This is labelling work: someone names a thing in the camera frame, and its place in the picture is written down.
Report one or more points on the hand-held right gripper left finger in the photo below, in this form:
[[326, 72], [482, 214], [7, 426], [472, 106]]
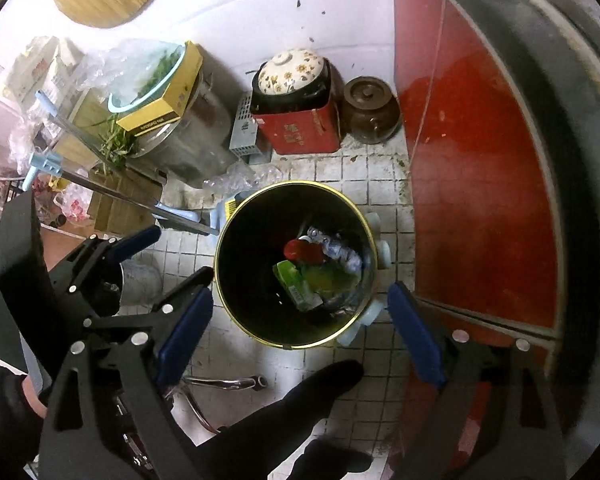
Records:
[[185, 340]]

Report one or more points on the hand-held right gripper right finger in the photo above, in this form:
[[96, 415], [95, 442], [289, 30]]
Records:
[[415, 335]]

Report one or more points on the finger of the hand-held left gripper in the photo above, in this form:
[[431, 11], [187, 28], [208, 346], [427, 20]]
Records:
[[140, 239], [185, 286]]

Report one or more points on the black trash bin gold rim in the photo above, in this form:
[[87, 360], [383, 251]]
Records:
[[250, 265]]

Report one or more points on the green packet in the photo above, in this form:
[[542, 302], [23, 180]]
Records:
[[327, 276]]

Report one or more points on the green carton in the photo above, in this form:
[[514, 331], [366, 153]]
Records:
[[292, 282]]

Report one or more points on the person's left forearm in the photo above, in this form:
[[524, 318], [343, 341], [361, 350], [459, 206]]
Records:
[[0, 410]]

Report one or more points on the person's left hand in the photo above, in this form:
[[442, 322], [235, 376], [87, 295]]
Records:
[[34, 396]]

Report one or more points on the wooden crate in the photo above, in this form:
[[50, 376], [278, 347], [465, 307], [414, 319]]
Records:
[[120, 210]]

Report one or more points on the small metal bucket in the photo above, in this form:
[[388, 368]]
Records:
[[140, 282]]

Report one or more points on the light blue plastic stool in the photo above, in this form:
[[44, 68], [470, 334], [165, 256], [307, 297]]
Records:
[[180, 215]]

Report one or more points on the white plastic bottle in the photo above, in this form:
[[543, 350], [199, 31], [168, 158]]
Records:
[[374, 221], [366, 317], [384, 255]]

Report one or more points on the chrome chair leg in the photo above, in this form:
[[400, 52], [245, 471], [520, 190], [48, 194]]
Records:
[[220, 383]]

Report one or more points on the green vegetables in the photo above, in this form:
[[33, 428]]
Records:
[[116, 141]]

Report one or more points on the crumpled clear plastic bag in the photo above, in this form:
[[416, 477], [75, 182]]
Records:
[[232, 180]]

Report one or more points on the stainless steel pot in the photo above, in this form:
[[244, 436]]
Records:
[[195, 135]]

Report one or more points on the person's black-clad leg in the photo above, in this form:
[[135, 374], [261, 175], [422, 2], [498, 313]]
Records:
[[280, 420]]

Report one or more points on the light blue basin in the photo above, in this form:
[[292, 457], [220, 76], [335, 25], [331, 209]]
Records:
[[117, 105]]

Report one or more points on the yellow cardboard box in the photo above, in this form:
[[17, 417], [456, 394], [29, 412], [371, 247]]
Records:
[[165, 102]]

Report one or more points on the grey plastic basket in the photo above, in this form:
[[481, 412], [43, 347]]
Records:
[[244, 132]]

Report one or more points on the red cabinet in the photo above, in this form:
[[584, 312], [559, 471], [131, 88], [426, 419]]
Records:
[[480, 160]]

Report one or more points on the red box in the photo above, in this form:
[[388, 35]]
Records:
[[300, 130]]

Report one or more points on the white printed box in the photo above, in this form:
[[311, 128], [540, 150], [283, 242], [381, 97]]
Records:
[[42, 67]]

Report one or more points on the floral ceramic pot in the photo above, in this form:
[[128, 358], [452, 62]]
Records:
[[290, 75]]

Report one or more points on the brown ceramic jar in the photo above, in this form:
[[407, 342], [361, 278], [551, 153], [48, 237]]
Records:
[[370, 110]]

